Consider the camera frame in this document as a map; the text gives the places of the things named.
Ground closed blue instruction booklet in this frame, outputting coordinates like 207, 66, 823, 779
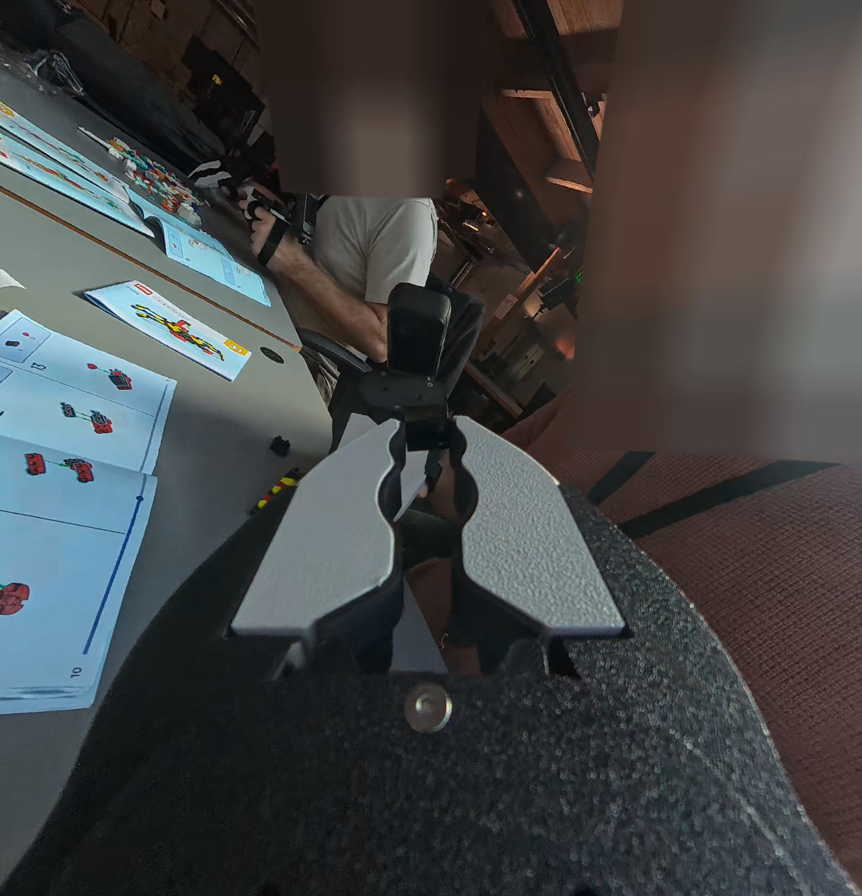
0, 91, 131, 204
0, 122, 155, 239
84, 280, 253, 382

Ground person in white shirt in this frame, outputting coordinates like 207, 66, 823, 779
312, 195, 440, 338

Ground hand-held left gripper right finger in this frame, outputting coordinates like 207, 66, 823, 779
450, 416, 626, 641

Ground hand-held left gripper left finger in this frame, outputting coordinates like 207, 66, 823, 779
231, 418, 409, 648

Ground pile of colourful bricks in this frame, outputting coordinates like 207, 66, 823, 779
77, 126, 211, 214

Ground open blue instruction booklet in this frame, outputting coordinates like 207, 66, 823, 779
0, 308, 177, 716
126, 189, 272, 309

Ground another person's forearm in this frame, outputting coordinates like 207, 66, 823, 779
266, 234, 390, 366

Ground yellow red black brick assembly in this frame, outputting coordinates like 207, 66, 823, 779
251, 472, 300, 517

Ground grey desk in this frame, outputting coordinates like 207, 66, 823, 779
0, 178, 334, 896
0, 56, 299, 345

